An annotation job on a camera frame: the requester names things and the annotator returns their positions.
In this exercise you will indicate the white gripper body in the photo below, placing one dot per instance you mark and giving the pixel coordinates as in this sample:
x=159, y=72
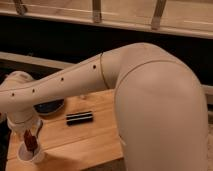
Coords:
x=20, y=122

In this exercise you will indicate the red pepper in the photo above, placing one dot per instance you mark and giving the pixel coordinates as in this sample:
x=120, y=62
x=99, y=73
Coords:
x=30, y=141

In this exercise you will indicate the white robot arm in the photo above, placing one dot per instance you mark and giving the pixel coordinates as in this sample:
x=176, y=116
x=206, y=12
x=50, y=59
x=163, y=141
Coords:
x=160, y=105

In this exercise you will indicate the dark blue bowl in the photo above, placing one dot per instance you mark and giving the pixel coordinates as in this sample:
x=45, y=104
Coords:
x=49, y=107

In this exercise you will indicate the black rectangular block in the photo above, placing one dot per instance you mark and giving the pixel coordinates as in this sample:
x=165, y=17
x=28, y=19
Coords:
x=72, y=119

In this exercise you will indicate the wooden railing shelf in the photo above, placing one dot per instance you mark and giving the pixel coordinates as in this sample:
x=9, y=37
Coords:
x=177, y=17

